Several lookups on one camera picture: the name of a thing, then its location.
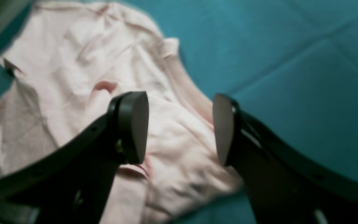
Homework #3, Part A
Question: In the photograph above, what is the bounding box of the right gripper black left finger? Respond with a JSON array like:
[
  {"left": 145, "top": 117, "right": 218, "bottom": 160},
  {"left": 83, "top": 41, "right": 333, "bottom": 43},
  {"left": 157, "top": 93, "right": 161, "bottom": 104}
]
[{"left": 0, "top": 91, "right": 149, "bottom": 224}]

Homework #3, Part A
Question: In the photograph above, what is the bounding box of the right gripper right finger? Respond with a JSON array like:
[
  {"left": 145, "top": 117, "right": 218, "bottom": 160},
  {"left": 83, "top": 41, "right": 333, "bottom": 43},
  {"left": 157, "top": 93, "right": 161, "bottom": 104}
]
[{"left": 213, "top": 94, "right": 358, "bottom": 224}]

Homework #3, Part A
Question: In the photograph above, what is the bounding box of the pink T-shirt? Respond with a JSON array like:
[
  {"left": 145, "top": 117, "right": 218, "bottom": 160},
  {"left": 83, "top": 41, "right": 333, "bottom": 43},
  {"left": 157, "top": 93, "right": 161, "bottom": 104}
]
[{"left": 0, "top": 1, "right": 242, "bottom": 224}]

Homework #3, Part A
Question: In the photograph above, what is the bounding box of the teal table cloth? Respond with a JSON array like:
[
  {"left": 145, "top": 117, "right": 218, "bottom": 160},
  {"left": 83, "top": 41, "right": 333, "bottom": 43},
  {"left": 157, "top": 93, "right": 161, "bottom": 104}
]
[{"left": 0, "top": 0, "right": 358, "bottom": 224}]

